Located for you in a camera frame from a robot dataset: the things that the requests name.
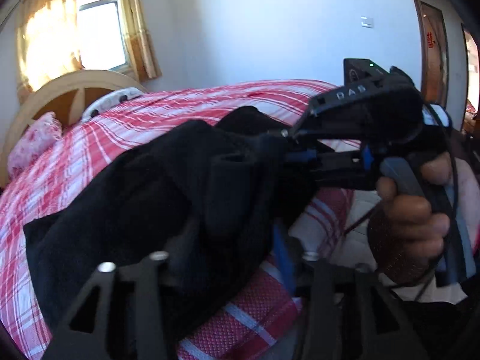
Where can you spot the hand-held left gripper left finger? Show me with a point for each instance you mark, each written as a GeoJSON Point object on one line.
{"type": "Point", "coordinates": [148, 281]}

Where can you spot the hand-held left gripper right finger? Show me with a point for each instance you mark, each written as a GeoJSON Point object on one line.
{"type": "Point", "coordinates": [281, 258]}

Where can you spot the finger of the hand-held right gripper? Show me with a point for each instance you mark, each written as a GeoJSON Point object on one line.
{"type": "Point", "coordinates": [337, 172]}
{"type": "Point", "coordinates": [303, 134]}

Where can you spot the black pants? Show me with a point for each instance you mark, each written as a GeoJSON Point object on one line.
{"type": "Point", "coordinates": [131, 195]}

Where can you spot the person's right hand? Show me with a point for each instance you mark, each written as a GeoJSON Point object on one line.
{"type": "Point", "coordinates": [408, 232]}

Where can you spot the white cloth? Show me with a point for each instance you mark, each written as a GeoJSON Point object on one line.
{"type": "Point", "coordinates": [330, 228]}

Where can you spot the brown wooden door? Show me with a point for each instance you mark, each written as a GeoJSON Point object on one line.
{"type": "Point", "coordinates": [435, 71]}

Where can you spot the red door decoration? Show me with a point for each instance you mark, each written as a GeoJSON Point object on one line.
{"type": "Point", "coordinates": [431, 40]}

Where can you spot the bed with red plaid sheet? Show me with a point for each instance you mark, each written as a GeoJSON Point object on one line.
{"type": "Point", "coordinates": [150, 120]}

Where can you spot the pink floral pillow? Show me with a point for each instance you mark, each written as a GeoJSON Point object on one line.
{"type": "Point", "coordinates": [35, 138]}

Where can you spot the white patterned pillow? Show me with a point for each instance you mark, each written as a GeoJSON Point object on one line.
{"type": "Point", "coordinates": [112, 99]}

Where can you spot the yellow patterned curtain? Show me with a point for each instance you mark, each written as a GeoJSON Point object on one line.
{"type": "Point", "coordinates": [45, 37]}
{"type": "Point", "coordinates": [140, 45]}

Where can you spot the cream wooden headboard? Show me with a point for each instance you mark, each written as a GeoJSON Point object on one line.
{"type": "Point", "coordinates": [63, 81]}

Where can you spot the window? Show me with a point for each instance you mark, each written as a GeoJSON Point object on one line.
{"type": "Point", "coordinates": [101, 33]}

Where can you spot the white wall switch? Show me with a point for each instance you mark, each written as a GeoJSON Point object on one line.
{"type": "Point", "coordinates": [367, 22]}

